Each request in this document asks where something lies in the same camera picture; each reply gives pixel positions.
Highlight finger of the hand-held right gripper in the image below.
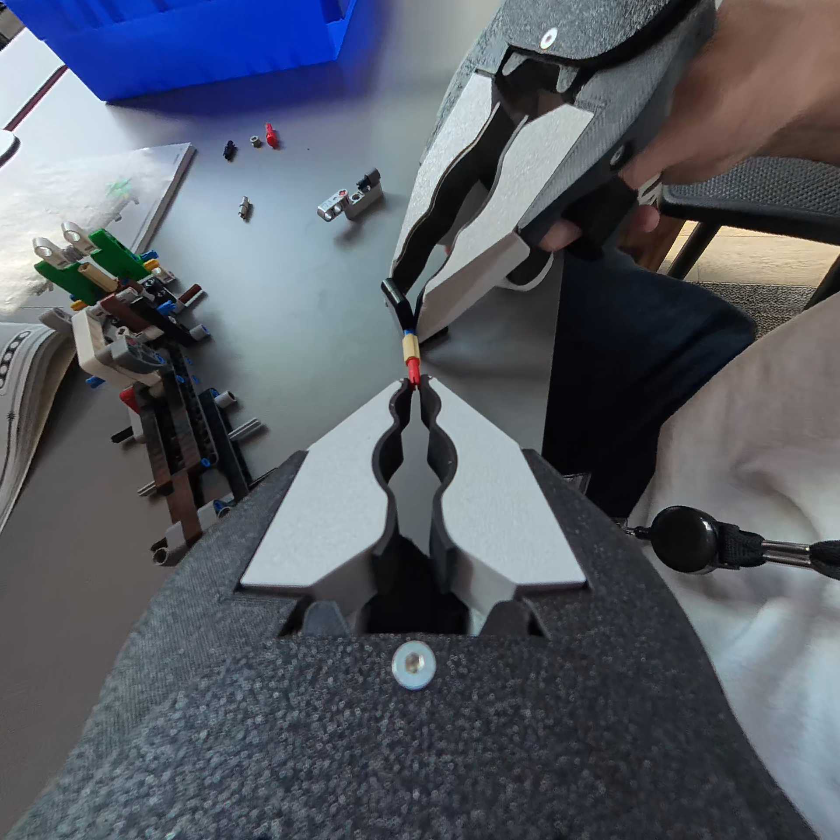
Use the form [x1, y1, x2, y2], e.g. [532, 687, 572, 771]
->
[417, 105, 595, 342]
[390, 69, 529, 296]

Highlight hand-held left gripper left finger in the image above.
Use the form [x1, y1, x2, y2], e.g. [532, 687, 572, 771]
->
[239, 377, 421, 621]

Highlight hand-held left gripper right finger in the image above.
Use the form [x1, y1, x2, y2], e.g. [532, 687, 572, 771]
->
[417, 375, 587, 634]

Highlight black angled lego beam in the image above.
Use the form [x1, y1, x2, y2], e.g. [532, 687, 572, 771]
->
[381, 277, 416, 332]

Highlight red yellow tan lego pin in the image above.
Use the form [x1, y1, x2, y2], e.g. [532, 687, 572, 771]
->
[400, 326, 424, 392]

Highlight light grey lego subassembly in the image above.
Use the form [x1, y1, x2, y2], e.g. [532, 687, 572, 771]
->
[317, 168, 383, 222]

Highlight partly built lego model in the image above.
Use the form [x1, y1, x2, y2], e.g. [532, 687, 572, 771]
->
[31, 222, 266, 568]

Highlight open lego instruction booklet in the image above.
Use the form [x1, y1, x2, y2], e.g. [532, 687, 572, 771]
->
[0, 143, 198, 532]

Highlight person's right hand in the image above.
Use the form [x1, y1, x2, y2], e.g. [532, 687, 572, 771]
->
[539, 0, 840, 252]

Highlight person's dark trouser leg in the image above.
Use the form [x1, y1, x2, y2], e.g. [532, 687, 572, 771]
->
[541, 249, 759, 519]

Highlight black mesh office chair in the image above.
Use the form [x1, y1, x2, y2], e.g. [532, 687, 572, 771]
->
[659, 154, 840, 312]

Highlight person's white shirt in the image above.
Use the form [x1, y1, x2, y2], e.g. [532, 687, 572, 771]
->
[620, 289, 840, 840]

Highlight blue plastic bin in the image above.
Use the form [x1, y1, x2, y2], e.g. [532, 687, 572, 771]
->
[3, 0, 358, 102]

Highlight black lanyard clip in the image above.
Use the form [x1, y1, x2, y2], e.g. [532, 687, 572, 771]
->
[633, 504, 840, 581]

